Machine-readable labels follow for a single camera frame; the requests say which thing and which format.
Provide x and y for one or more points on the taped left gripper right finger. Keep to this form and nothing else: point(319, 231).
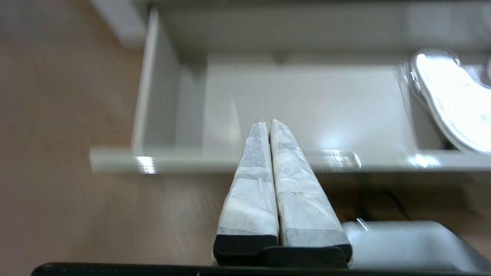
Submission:
point(303, 207)

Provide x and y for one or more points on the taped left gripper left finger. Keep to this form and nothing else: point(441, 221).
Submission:
point(249, 199)

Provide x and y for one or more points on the white cabinet drawer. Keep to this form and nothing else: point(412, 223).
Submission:
point(307, 96)

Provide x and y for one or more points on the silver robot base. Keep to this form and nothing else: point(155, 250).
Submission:
point(406, 245)

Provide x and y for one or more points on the white plastic-wrapped slipper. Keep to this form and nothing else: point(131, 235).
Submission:
point(456, 99)

